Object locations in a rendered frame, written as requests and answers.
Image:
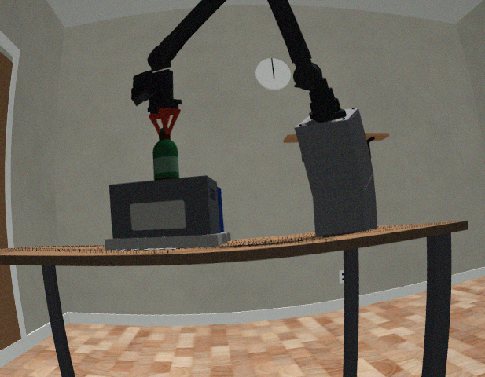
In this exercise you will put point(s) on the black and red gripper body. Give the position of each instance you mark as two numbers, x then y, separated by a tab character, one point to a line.
173	103

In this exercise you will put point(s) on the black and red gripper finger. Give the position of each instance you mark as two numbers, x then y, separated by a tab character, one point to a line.
168	111
153	118

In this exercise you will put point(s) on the dark grey crate with dividers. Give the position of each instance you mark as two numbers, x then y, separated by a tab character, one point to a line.
168	207

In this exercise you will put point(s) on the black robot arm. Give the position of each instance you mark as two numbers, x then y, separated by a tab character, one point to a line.
307	76

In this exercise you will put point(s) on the green bottle with pale green label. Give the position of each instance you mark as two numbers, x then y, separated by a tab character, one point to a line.
165	157

